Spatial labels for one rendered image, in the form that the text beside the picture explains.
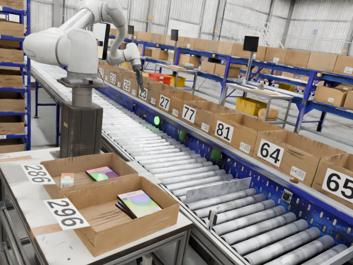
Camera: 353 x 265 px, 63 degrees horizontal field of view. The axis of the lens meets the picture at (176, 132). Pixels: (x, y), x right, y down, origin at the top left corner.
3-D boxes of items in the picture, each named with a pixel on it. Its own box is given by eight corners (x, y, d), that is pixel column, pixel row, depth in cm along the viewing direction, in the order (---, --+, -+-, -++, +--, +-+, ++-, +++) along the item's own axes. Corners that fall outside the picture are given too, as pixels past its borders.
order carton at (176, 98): (155, 108, 266) (157, 90, 261) (181, 108, 282) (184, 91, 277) (179, 120, 235) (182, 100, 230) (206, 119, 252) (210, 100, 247)
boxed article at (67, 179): (73, 181, 142) (73, 173, 141) (72, 191, 133) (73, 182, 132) (61, 181, 140) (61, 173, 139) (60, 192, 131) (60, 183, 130)
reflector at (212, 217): (204, 231, 124) (208, 209, 121) (206, 231, 125) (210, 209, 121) (211, 238, 120) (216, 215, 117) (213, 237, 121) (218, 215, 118)
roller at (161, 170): (143, 176, 171) (144, 168, 169) (209, 166, 200) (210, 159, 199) (147, 180, 167) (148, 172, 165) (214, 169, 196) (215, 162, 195)
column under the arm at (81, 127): (65, 171, 152) (67, 110, 142) (49, 152, 170) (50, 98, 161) (110, 163, 169) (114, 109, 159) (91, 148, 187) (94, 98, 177)
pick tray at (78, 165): (39, 180, 139) (39, 161, 136) (111, 167, 163) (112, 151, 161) (58, 210, 119) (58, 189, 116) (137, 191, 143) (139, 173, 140)
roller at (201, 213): (187, 218, 136) (189, 209, 134) (259, 199, 165) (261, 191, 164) (194, 224, 132) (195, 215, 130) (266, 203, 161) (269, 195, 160)
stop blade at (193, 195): (184, 205, 143) (187, 189, 140) (247, 190, 169) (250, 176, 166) (185, 206, 142) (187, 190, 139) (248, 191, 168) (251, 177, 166)
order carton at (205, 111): (179, 120, 236) (182, 100, 231) (206, 119, 252) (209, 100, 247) (209, 136, 205) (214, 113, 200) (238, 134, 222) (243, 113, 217)
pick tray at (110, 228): (61, 215, 116) (62, 193, 113) (139, 193, 142) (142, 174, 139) (93, 258, 97) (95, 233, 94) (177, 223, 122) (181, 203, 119)
